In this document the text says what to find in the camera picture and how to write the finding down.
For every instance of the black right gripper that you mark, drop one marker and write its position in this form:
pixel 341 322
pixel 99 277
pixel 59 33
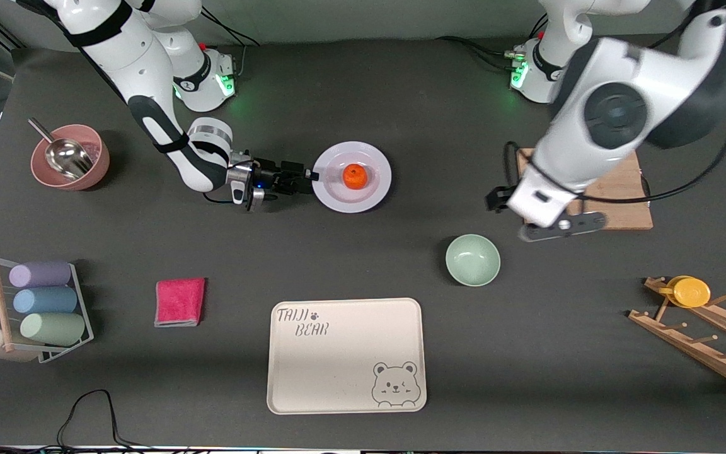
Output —
pixel 270 177

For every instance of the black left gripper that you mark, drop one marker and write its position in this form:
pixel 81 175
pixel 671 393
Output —
pixel 496 198

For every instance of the orange fruit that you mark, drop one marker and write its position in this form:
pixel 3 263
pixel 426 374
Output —
pixel 354 176

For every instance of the white round plate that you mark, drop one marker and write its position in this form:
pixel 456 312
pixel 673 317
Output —
pixel 363 198

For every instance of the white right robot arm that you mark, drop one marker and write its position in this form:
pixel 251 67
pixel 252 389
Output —
pixel 142 69

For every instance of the light green bowl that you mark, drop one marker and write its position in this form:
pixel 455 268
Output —
pixel 472 260

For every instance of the wooden cutting board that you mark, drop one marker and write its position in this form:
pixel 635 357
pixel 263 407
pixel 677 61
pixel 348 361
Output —
pixel 621 214

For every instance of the pink folded cloth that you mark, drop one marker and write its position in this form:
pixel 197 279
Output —
pixel 179 302

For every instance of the cream bear print tray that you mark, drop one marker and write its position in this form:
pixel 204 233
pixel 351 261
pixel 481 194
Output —
pixel 346 356

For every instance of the pink bowl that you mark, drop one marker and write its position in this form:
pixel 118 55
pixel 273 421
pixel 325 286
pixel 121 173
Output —
pixel 102 167

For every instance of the yellow cup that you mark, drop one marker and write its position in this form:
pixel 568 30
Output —
pixel 691 292

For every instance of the metal scoop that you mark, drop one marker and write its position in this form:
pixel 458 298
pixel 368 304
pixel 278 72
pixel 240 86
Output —
pixel 67 157

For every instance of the wooden peg drying rack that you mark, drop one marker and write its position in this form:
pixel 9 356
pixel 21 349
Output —
pixel 684 345

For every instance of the purple cup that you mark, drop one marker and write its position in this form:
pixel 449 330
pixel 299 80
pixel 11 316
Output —
pixel 40 274

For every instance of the blue cup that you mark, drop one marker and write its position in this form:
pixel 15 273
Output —
pixel 45 300

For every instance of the green cup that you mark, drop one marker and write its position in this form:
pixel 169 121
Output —
pixel 53 328

